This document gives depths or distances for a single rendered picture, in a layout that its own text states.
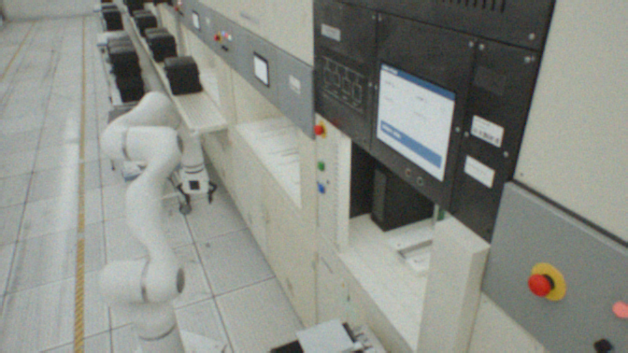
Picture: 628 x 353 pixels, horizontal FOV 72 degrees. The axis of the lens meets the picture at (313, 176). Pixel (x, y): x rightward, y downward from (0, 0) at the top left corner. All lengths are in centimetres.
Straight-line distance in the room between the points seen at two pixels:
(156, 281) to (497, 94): 95
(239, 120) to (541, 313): 240
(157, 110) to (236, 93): 160
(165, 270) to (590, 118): 103
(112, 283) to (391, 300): 88
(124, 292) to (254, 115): 194
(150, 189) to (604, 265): 105
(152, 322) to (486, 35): 113
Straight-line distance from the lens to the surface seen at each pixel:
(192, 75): 382
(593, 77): 78
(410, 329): 150
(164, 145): 126
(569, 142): 82
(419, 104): 106
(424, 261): 169
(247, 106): 298
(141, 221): 128
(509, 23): 86
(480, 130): 92
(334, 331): 118
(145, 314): 139
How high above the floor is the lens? 198
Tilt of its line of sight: 29 degrees down
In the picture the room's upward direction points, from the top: 1 degrees counter-clockwise
